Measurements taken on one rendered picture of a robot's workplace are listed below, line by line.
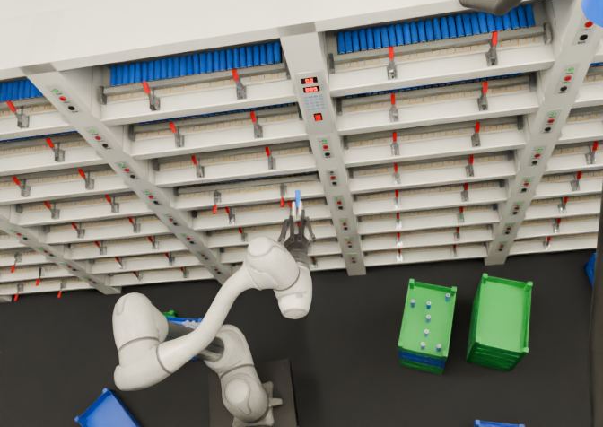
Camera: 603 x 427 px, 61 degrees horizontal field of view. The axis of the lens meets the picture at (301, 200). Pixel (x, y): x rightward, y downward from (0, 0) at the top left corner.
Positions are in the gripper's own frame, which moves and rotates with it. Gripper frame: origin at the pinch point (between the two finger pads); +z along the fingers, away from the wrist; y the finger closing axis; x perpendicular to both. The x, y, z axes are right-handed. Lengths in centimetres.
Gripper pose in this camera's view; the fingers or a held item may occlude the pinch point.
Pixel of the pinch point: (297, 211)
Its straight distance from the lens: 179.9
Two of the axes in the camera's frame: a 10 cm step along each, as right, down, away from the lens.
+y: -9.8, 1.1, 1.4
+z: 0.2, -7.3, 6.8
